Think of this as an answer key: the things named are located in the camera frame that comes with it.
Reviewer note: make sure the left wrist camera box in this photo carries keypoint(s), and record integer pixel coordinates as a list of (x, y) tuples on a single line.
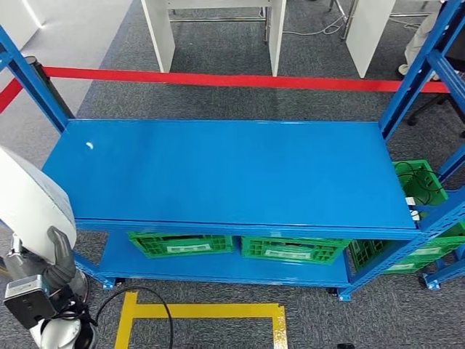
[(29, 303)]

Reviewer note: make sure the person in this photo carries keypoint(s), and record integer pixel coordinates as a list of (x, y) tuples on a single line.
[(417, 38)]

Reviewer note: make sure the black office chair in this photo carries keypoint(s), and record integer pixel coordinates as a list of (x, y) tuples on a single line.
[(454, 102)]

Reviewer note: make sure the green plastic crate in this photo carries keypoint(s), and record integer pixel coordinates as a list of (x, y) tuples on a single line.
[(254, 249), (417, 268), (145, 244)]

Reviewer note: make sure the white lit plinth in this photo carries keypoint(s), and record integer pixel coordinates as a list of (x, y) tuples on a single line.
[(14, 19)]

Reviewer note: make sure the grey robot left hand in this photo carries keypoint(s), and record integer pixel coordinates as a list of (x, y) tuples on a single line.
[(62, 255)]

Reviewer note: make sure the blue steel shelf rack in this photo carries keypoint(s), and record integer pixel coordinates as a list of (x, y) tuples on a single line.
[(236, 173), (443, 275)]

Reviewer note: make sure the white power adapter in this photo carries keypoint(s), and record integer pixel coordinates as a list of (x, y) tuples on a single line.
[(409, 201)]

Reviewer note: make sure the white curved plastic part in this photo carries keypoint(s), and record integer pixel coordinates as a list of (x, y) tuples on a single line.
[(25, 202)]

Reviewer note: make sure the metal barrier stanchion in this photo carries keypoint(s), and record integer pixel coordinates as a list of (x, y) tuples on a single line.
[(49, 86)]

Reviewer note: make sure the short red barrier belt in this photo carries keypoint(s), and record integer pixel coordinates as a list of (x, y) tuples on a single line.
[(9, 96)]

